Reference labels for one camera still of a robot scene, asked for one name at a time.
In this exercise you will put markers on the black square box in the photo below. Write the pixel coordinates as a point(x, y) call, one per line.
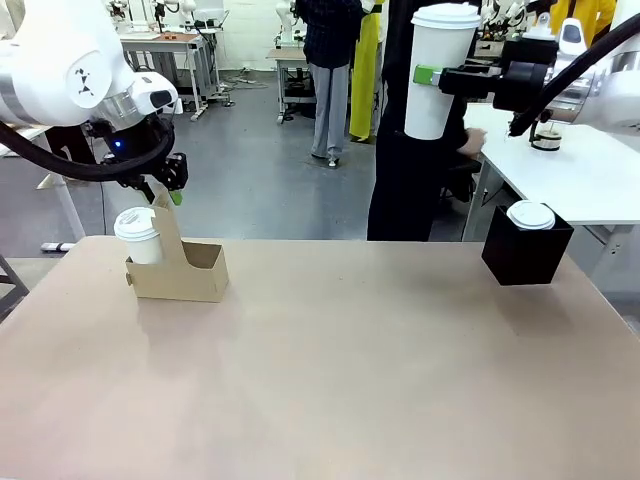
point(520, 260)

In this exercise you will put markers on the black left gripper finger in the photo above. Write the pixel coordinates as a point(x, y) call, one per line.
point(146, 189)
point(176, 172)

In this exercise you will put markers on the large white side table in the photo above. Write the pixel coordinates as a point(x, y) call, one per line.
point(575, 185)

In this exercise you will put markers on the person's right hand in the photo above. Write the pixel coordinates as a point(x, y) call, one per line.
point(475, 140)

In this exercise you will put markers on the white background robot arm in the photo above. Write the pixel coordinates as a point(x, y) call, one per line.
point(286, 22)

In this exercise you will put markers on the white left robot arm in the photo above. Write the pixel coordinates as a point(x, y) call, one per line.
point(50, 60)

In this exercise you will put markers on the tall white lidded paper cup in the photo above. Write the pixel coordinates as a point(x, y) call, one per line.
point(430, 115)

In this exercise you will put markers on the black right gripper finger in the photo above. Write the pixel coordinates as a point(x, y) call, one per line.
point(470, 84)
point(482, 69)

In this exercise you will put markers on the person's right forearm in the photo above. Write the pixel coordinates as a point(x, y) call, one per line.
point(456, 125)

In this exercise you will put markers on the white frame lab desk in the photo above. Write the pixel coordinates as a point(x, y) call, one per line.
point(165, 42)

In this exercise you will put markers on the small wooden top desk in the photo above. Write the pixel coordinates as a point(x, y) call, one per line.
point(287, 55)

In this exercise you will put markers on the brown cardboard cup carrier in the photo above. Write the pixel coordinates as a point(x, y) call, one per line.
point(175, 285)

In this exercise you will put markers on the person in black hoodie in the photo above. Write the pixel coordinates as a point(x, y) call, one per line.
point(400, 190)

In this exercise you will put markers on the person in plaid shirt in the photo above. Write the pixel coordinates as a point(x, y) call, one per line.
point(327, 30)

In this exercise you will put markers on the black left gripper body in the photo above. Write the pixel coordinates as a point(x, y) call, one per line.
point(135, 140)

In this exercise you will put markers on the short white lidded paper cup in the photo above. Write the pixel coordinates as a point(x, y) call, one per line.
point(142, 245)

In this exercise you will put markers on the person in yellow coat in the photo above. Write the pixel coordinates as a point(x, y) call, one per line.
point(600, 20)

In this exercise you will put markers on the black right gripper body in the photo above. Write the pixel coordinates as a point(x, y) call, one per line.
point(520, 85)

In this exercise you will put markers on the glass french press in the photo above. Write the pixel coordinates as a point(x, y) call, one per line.
point(545, 142)

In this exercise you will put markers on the yellow hanging garment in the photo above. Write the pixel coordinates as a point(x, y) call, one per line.
point(365, 75)

